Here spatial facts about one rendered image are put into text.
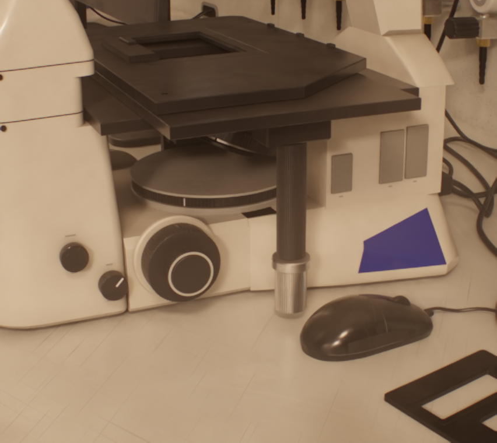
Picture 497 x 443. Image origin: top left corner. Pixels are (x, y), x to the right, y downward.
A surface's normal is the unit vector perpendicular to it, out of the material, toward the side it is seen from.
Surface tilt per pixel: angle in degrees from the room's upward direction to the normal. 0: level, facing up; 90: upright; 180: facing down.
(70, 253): 90
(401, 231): 48
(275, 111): 0
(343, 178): 90
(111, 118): 0
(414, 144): 90
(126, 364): 0
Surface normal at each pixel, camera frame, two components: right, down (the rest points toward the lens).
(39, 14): 0.39, 0.11
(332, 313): -0.46, -0.73
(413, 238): 0.28, -0.39
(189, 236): 0.40, 0.31
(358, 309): -0.01, -0.80
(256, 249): 0.08, 0.34
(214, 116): -0.01, -0.94
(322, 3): -0.92, 0.15
